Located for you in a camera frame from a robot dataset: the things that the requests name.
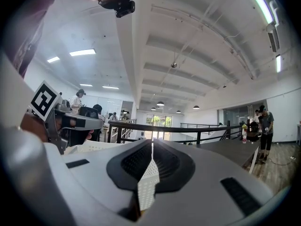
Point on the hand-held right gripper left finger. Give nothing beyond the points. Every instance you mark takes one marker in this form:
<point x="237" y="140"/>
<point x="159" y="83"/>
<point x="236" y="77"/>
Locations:
<point x="94" y="173"/>

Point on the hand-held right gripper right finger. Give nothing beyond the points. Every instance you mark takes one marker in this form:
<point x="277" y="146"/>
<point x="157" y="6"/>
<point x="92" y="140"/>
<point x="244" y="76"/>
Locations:
<point x="207" y="173"/>

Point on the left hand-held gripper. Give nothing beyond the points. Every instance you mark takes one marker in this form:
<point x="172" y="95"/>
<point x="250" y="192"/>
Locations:
<point x="44" y="100"/>

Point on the white plastic basket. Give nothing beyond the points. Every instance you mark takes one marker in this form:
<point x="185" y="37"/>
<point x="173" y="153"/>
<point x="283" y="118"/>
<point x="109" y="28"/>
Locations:
<point x="148" y="187"/>

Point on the person's left forearm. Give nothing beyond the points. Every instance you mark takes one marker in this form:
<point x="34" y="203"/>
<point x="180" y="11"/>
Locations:
<point x="33" y="128"/>

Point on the person's left hand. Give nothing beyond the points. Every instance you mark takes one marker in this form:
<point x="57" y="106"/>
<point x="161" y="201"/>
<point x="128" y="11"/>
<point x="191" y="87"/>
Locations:
<point x="90" y="134"/>

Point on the black office chair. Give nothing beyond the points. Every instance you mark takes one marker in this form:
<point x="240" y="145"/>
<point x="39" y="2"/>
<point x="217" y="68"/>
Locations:
<point x="252" y="132"/>
<point x="88" y="113"/>

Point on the dark grey table white legs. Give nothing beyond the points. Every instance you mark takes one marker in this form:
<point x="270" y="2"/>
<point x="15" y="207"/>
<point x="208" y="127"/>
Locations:
<point x="225" y="149"/>

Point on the rectangular ceiling light panel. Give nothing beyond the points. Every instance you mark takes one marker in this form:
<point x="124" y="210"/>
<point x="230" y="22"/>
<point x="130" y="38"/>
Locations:
<point x="82" y="52"/>
<point x="110" y="87"/>
<point x="86" y="85"/>
<point x="53" y="59"/>

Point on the black balcony railing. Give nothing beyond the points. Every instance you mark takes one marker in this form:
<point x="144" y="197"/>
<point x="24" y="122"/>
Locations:
<point x="200" y="125"/>

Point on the white bottle red label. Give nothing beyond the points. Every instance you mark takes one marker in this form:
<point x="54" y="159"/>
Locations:
<point x="244" y="138"/>

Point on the yellow flower bunch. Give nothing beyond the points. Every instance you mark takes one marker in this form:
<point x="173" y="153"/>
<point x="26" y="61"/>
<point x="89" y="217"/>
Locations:
<point x="244" y="126"/>

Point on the black railing wooden handrail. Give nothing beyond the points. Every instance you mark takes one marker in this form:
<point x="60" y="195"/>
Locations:
<point x="164" y="128"/>

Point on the glass entrance doors and windows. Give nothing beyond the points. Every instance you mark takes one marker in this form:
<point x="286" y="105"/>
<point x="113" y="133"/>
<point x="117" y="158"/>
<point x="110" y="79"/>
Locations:
<point x="157" y="121"/>

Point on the white power strip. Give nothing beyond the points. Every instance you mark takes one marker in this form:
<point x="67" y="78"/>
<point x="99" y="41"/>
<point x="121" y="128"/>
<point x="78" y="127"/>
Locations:
<point x="293" y="158"/>

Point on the long ceiling tube light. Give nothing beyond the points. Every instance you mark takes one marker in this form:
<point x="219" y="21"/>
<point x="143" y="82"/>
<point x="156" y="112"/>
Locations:
<point x="261" y="3"/>
<point x="278" y="63"/>

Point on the ceiling air conditioner unit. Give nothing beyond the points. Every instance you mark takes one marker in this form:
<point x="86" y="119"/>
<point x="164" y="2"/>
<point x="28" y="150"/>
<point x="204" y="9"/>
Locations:
<point x="272" y="39"/>

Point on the small ceiling camera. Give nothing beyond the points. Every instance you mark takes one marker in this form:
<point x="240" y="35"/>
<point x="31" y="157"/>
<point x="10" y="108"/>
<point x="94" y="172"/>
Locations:
<point x="174" y="65"/>

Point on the black head-worn camera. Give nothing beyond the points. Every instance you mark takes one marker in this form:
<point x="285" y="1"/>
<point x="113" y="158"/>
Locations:
<point x="124" y="9"/>

